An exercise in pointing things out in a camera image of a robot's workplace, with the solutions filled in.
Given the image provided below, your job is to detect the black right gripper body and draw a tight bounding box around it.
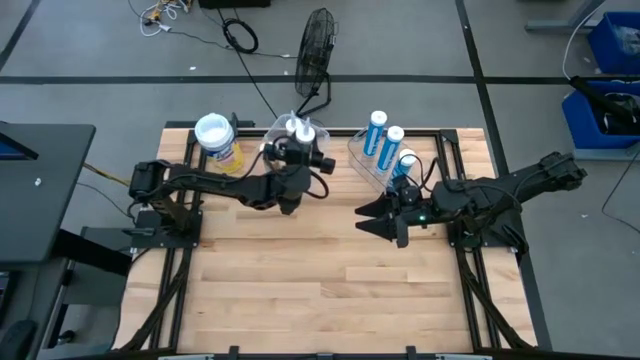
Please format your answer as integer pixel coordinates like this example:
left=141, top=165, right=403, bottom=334
left=392, top=180, right=437, bottom=250

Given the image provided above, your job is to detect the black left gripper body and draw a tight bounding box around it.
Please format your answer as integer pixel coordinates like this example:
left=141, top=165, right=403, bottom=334
left=262, top=142, right=318, bottom=180

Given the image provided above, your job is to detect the brown orange sealant tube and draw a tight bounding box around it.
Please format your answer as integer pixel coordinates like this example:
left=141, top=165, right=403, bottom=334
left=283, top=110, right=301, bottom=137

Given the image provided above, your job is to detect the blue silicone tube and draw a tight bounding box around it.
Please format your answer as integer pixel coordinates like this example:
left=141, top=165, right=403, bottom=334
left=375, top=125, right=406, bottom=175
left=392, top=148, right=419, bottom=189
left=361, top=109, right=389, bottom=159

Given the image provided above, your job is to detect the yellow Lysol wipes canister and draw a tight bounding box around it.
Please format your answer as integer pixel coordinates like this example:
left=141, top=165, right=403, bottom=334
left=193, top=112, right=246, bottom=175

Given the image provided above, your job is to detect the clear plastic bin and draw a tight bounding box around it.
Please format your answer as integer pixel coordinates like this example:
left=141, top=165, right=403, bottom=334
left=243, top=112, right=331, bottom=201
left=347, top=127, right=434, bottom=196

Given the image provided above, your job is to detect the black floor fan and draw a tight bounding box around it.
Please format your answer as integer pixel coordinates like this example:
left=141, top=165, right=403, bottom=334
left=293, top=7, right=339, bottom=119

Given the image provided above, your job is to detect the black case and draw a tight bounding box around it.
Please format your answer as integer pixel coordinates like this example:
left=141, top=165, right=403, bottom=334
left=198, top=0, right=272, bottom=9

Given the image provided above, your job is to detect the blue storage bin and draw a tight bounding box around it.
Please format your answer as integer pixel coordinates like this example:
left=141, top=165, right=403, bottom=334
left=561, top=79, right=640, bottom=151
left=588, top=10, right=640, bottom=76

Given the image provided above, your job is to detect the black equipment pile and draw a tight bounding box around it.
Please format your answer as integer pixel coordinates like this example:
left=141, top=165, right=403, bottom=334
left=569, top=74, right=640, bottom=136

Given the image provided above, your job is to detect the grey desk base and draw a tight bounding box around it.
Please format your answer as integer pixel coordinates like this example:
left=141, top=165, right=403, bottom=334
left=524, top=0, right=609, bottom=35

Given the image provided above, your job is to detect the black desk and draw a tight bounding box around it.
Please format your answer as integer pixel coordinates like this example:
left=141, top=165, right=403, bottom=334
left=0, top=119, right=96, bottom=266

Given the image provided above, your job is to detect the blue screen tablet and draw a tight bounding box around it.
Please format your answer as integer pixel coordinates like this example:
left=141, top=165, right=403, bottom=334
left=0, top=133, right=40, bottom=162

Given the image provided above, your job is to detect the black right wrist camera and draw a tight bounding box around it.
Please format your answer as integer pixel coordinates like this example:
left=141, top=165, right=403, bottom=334
left=398, top=183, right=422, bottom=205

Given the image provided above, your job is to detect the black left wrist camera cable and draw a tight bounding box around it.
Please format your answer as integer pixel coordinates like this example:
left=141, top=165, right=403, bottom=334
left=304, top=168, right=332, bottom=200

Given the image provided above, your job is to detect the long black floor cable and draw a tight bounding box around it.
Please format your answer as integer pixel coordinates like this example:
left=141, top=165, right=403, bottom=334
left=214, top=7, right=281, bottom=121

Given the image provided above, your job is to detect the black aluminium table frame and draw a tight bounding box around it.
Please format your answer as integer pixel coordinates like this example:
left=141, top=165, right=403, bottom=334
left=117, top=119, right=539, bottom=360

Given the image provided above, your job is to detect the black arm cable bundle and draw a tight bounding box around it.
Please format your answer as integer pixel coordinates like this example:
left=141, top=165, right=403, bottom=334
left=457, top=252, right=531, bottom=351
left=119, top=247, right=194, bottom=351

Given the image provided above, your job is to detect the black coiled cable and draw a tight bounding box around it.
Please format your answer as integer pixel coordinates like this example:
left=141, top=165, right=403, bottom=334
left=221, top=17, right=260, bottom=55

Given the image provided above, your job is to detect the white cable bundle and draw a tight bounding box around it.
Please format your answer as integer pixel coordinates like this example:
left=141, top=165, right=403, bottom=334
left=138, top=0, right=194, bottom=39

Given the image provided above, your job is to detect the yellow black cable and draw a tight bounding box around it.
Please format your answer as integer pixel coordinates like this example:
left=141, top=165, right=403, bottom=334
left=82, top=162, right=136, bottom=190

